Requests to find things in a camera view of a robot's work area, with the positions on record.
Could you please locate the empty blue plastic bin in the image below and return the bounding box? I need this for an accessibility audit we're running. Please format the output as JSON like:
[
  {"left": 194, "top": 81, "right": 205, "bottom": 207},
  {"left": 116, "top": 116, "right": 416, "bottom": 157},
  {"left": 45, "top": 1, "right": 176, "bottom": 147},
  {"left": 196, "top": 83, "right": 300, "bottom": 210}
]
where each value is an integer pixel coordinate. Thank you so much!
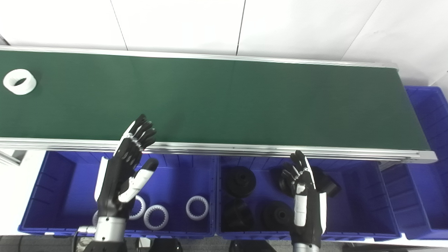
[{"left": 380, "top": 86, "right": 448, "bottom": 240}]

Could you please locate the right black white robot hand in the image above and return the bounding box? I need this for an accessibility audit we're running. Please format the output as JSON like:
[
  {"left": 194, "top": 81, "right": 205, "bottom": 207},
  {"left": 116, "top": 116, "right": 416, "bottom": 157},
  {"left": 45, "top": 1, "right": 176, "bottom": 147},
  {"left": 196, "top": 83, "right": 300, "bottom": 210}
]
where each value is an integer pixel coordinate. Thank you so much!
[{"left": 281, "top": 150, "right": 328, "bottom": 247}]

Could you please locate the white plastic ring part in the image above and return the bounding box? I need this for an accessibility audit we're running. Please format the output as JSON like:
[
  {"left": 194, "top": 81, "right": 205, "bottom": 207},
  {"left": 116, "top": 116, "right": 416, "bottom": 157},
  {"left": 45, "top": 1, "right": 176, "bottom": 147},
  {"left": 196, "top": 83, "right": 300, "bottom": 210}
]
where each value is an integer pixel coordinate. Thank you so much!
[{"left": 3, "top": 69, "right": 37, "bottom": 95}]

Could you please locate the green conveyor belt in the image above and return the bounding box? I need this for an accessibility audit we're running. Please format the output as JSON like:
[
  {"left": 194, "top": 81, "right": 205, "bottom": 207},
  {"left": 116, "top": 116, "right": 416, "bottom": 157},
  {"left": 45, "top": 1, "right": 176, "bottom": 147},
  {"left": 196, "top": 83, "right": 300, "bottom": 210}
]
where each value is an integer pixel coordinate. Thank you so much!
[
  {"left": 0, "top": 50, "right": 431, "bottom": 151},
  {"left": 0, "top": 45, "right": 438, "bottom": 165}
]

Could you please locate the blue bin with white rings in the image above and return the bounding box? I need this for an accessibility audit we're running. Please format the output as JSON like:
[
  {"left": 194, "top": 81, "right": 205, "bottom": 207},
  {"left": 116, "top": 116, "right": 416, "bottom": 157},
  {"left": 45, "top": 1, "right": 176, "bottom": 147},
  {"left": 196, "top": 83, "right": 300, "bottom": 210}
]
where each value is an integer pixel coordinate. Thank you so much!
[{"left": 18, "top": 150, "right": 217, "bottom": 239}]

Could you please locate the black round pulley part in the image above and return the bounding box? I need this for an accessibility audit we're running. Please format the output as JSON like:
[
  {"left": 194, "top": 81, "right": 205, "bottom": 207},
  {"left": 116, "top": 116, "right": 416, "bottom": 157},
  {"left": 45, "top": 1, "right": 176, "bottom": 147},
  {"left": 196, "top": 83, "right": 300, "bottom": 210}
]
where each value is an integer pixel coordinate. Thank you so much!
[
  {"left": 278, "top": 169, "right": 296, "bottom": 197},
  {"left": 223, "top": 199, "right": 254, "bottom": 231},
  {"left": 224, "top": 166, "right": 257, "bottom": 198},
  {"left": 313, "top": 166, "right": 342, "bottom": 198},
  {"left": 262, "top": 201, "right": 295, "bottom": 231}
]

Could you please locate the white gear ring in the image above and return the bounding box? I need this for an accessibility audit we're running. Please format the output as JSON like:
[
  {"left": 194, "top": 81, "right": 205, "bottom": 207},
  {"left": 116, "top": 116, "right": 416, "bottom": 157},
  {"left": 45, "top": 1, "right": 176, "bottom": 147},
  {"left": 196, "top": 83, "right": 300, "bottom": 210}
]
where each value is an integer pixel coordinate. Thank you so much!
[
  {"left": 186, "top": 196, "right": 209, "bottom": 221},
  {"left": 128, "top": 195, "right": 147, "bottom": 220},
  {"left": 144, "top": 205, "right": 169, "bottom": 230}
]

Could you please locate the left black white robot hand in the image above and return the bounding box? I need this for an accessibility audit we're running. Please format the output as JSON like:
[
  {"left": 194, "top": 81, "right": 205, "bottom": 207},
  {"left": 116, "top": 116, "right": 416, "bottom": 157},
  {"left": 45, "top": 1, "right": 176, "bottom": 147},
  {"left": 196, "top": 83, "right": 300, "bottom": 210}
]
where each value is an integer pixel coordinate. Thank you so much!
[{"left": 94, "top": 114, "right": 159, "bottom": 219}]

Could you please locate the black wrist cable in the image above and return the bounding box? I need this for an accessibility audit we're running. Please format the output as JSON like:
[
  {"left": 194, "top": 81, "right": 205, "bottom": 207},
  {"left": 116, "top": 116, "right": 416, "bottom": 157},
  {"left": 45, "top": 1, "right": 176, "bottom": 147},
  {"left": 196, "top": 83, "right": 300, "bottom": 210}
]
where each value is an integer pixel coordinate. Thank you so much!
[{"left": 71, "top": 227, "right": 97, "bottom": 252}]

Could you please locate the aluminium conveyor leg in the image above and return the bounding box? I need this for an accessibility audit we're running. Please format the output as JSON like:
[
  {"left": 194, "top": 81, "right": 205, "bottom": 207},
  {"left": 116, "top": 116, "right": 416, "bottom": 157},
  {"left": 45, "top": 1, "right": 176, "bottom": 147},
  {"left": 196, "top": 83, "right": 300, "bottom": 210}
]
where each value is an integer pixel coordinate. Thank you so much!
[{"left": 0, "top": 149, "right": 27, "bottom": 166}]

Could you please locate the blue bin with black parts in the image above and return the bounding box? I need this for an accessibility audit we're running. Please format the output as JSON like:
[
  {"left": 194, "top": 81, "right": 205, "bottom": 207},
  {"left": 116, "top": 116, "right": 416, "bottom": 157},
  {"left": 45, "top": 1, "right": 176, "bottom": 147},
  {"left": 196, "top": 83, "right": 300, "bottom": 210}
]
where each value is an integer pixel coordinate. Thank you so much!
[{"left": 216, "top": 155, "right": 402, "bottom": 242}]

